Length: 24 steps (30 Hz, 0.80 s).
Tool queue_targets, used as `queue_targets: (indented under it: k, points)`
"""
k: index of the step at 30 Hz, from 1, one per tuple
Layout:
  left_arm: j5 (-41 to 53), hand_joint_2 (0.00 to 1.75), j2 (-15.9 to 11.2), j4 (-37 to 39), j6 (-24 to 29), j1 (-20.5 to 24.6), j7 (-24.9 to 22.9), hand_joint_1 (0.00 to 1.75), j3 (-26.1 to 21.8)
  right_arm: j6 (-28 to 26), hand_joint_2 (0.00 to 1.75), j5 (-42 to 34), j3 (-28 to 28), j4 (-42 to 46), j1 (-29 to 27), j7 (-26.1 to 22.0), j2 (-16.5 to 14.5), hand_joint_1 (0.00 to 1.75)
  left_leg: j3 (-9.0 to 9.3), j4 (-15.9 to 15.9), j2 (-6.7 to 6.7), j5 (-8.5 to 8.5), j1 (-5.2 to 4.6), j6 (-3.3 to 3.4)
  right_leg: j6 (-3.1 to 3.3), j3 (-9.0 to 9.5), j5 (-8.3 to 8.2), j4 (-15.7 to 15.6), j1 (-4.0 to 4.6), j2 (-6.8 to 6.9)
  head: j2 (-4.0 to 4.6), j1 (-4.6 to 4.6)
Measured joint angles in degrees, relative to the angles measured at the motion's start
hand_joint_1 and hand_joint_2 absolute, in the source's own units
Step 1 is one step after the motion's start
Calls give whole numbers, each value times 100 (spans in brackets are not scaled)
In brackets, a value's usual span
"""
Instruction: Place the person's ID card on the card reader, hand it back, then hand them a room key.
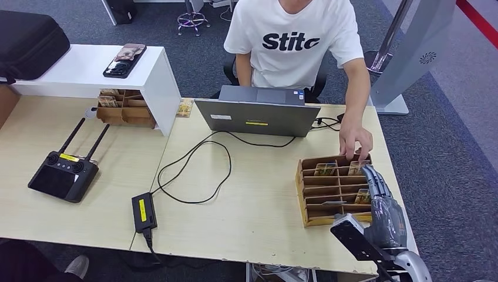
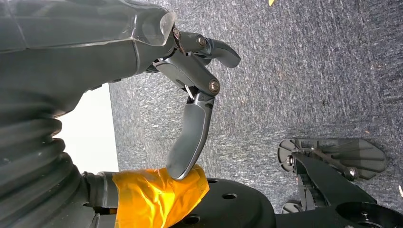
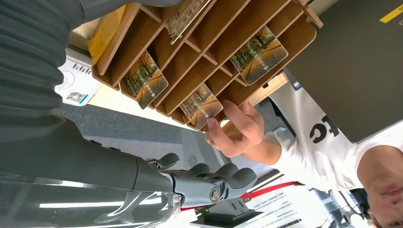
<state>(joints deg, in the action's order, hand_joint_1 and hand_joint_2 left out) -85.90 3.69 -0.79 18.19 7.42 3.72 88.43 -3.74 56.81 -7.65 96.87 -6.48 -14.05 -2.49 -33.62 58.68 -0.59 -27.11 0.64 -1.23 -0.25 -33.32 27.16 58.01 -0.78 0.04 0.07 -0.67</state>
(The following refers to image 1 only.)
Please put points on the person's leg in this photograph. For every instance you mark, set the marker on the person's leg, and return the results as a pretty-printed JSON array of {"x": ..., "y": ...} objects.
[{"x": 23, "y": 264}]

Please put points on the grey laptop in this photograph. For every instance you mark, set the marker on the grey laptop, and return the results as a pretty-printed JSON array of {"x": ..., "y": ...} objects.
[{"x": 257, "y": 118}]

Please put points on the black smartphone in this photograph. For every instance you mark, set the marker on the black smartphone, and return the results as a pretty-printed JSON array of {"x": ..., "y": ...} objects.
[{"x": 118, "y": 69}]

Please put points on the black carrying case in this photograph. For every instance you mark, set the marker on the black carrying case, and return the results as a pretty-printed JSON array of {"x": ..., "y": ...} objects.
[{"x": 27, "y": 46}]

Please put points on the black remote controller with antennas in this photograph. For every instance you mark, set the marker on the black remote controller with antennas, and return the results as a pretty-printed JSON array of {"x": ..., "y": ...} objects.
[{"x": 63, "y": 179}]

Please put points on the black power adapter yellow label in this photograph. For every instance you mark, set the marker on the black power adapter yellow label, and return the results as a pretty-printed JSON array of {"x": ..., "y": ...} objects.
[{"x": 144, "y": 212}]

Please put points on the red barrier belt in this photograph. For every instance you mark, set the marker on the red barrier belt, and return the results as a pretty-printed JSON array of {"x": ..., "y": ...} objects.
[{"x": 476, "y": 19}]

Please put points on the chrome stanchion post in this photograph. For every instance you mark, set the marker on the chrome stanchion post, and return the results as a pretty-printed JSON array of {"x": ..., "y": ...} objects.
[{"x": 379, "y": 62}]

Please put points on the grey shoe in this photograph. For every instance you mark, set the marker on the grey shoe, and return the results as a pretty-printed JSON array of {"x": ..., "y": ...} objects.
[{"x": 77, "y": 266}]

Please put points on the person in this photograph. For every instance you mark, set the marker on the person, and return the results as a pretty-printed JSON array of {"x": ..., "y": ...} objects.
[{"x": 291, "y": 50}]

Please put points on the small white round object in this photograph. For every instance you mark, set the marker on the small white round object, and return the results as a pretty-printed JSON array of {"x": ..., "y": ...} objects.
[{"x": 91, "y": 113}]

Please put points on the person's right forearm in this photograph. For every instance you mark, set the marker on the person's right forearm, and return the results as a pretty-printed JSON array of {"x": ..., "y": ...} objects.
[{"x": 244, "y": 70}]

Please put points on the patterned card stack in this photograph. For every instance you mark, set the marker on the patterned card stack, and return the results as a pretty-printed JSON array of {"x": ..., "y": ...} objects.
[{"x": 107, "y": 102}]

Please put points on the person's left hand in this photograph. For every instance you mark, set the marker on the person's left hand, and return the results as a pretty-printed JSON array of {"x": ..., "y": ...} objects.
[{"x": 354, "y": 134}]

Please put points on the black office chair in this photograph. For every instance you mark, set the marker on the black office chair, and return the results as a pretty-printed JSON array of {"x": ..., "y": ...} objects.
[{"x": 317, "y": 83}]

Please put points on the grey card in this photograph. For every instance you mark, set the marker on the grey card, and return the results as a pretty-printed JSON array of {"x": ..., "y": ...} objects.
[{"x": 334, "y": 202}]

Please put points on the person's left forearm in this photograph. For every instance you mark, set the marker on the person's left forearm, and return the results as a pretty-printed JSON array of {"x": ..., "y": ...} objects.
[{"x": 357, "y": 85}]

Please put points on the small cardboard card organizer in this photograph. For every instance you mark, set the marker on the small cardboard card organizer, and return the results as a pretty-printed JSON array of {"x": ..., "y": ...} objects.
[{"x": 133, "y": 115}]

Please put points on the black external drive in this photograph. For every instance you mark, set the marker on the black external drive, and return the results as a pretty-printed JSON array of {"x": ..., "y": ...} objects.
[{"x": 340, "y": 116}]

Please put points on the white shelf riser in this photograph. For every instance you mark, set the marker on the white shelf riser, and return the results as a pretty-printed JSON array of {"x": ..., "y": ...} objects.
[{"x": 85, "y": 66}]

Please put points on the black computer tower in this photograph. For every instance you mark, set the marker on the black computer tower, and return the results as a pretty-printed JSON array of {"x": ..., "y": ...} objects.
[{"x": 119, "y": 11}]

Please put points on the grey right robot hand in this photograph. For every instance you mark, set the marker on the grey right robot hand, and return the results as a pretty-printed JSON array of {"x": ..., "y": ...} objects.
[{"x": 387, "y": 222}]

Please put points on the chrome stool base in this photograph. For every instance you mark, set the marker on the chrome stool base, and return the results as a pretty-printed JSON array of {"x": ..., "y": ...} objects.
[{"x": 193, "y": 19}]

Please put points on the large cardboard card organizer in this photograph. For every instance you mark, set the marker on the large cardboard card organizer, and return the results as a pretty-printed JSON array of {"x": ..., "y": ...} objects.
[{"x": 326, "y": 194}]

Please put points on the grey kiosk stand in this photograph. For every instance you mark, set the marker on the grey kiosk stand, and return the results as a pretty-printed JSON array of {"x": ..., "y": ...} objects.
[{"x": 412, "y": 50}]

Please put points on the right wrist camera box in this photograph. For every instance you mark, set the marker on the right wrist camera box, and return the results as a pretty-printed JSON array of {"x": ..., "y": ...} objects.
[{"x": 354, "y": 237}]

